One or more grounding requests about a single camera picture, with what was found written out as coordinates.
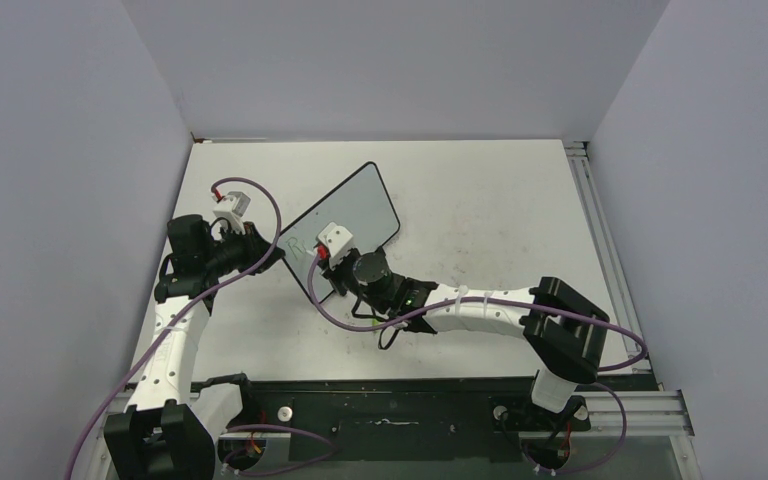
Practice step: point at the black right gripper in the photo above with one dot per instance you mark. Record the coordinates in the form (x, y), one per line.
(333, 274)

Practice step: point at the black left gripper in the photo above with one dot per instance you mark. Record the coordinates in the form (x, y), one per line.
(252, 243)

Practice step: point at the black framed small whiteboard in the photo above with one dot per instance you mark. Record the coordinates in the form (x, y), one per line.
(361, 203)

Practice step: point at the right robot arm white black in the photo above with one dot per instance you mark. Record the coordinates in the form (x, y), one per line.
(565, 330)

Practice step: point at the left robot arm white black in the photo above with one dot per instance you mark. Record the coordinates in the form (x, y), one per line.
(163, 432)

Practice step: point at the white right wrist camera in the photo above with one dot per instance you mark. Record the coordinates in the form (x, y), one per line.
(334, 243)

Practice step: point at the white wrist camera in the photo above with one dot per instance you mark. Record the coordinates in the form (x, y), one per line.
(334, 243)
(230, 209)

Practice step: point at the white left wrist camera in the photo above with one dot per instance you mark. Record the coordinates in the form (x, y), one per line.
(230, 209)

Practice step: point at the aluminium rail right side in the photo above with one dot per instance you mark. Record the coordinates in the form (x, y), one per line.
(618, 289)

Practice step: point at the aluminium front frame rail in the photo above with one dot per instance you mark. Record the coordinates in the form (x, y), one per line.
(648, 414)

